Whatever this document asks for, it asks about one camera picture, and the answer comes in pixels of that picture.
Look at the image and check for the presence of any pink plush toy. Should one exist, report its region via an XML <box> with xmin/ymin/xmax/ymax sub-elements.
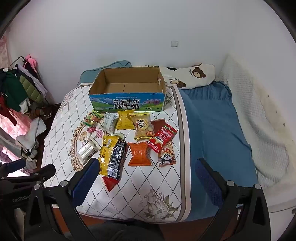
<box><xmin>24</xmin><ymin>54</ymin><xmax>38</xmax><ymax>68</ymax></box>

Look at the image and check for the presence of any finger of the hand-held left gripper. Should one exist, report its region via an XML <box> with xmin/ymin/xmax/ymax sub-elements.
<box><xmin>30</xmin><ymin>164</ymin><xmax>56</xmax><ymax>184</ymax></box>
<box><xmin>0</xmin><ymin>158</ymin><xmax>27</xmax><ymax>174</ymax></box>

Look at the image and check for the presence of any panda mushroom snack packet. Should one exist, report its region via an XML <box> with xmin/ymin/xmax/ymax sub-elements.
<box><xmin>158</xmin><ymin>141</ymin><xmax>176</xmax><ymax>168</ymax></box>

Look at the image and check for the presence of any pink patterned curtain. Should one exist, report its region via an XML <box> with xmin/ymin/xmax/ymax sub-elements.
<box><xmin>0</xmin><ymin>35</ymin><xmax>12</xmax><ymax>69</ymax></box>

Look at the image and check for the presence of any brown snack packet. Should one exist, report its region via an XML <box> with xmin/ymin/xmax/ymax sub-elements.
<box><xmin>151</xmin><ymin>119</ymin><xmax>167</xmax><ymax>135</ymax></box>

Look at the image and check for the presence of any white wafer packet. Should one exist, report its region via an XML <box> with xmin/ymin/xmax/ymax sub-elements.
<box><xmin>77</xmin><ymin>137</ymin><xmax>102</xmax><ymax>165</ymax></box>

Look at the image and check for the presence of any bear print pillow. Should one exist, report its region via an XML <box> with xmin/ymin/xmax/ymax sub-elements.
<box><xmin>144</xmin><ymin>63</ymin><xmax>215</xmax><ymax>90</ymax></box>

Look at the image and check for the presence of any small red snack packet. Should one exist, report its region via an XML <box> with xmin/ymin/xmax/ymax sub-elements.
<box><xmin>102</xmin><ymin>176</ymin><xmax>120</xmax><ymax>192</ymax></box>

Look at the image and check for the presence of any orange snack packet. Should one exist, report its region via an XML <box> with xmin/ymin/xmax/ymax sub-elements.
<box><xmin>127</xmin><ymin>141</ymin><xmax>153</xmax><ymax>167</ymax></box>

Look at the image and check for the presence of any blue bedsheet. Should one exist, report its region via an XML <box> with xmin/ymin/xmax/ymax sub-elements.
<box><xmin>179</xmin><ymin>81</ymin><xmax>258</xmax><ymax>222</ymax></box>

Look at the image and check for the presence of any brown bag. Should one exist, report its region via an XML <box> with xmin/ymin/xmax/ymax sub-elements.
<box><xmin>31</xmin><ymin>104</ymin><xmax>61</xmax><ymax>120</ymax></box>

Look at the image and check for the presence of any olive puffer jacket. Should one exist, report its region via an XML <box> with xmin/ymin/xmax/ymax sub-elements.
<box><xmin>20</xmin><ymin>74</ymin><xmax>45</xmax><ymax>103</ymax></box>

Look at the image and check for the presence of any white textured blanket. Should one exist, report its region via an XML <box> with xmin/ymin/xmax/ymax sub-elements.
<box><xmin>215</xmin><ymin>54</ymin><xmax>296</xmax><ymax>212</ymax></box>

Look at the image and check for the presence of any white hanging garment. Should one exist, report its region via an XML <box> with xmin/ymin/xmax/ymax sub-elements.
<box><xmin>17</xmin><ymin>64</ymin><xmax>48</xmax><ymax>96</ymax></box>

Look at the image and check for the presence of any clear cracker packet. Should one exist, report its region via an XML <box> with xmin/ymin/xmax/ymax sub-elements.
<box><xmin>129</xmin><ymin>111</ymin><xmax>155</xmax><ymax>141</ymax></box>

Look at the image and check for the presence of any dark green garment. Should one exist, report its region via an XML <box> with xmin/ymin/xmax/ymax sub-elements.
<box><xmin>0</xmin><ymin>71</ymin><xmax>28</xmax><ymax>112</ymax></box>

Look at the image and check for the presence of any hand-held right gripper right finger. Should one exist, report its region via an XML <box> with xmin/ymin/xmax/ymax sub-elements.
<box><xmin>195</xmin><ymin>158</ymin><xmax>271</xmax><ymax>241</ymax></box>

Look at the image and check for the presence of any white crumpled cloth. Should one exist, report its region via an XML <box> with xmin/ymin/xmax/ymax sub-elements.
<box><xmin>16</xmin><ymin>117</ymin><xmax>47</xmax><ymax>149</ymax></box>

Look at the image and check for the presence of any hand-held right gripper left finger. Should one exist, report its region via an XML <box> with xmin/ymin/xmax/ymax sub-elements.
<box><xmin>23</xmin><ymin>158</ymin><xmax>100</xmax><ymax>241</ymax></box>

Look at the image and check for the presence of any teal pillow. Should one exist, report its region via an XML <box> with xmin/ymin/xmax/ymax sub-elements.
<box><xmin>77</xmin><ymin>60</ymin><xmax>132</xmax><ymax>85</ymax></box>

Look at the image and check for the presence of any cardboard box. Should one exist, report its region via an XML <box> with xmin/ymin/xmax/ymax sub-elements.
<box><xmin>88</xmin><ymin>65</ymin><xmax>167</xmax><ymax>113</ymax></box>

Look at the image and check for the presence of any yellow snack packet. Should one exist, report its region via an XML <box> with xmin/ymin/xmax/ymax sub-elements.
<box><xmin>115</xmin><ymin>109</ymin><xmax>136</xmax><ymax>130</ymax></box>

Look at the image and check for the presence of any green snack packet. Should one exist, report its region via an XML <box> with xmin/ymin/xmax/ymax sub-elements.
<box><xmin>83</xmin><ymin>109</ymin><xmax>104</xmax><ymax>127</ymax></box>

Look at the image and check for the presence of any large yellow black packet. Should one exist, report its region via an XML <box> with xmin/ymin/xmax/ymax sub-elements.
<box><xmin>98</xmin><ymin>135</ymin><xmax>128</xmax><ymax>181</ymax></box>

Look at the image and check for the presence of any small white snack packet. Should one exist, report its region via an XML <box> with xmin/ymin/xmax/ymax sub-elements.
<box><xmin>100</xmin><ymin>112</ymin><xmax>119</xmax><ymax>133</ymax></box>

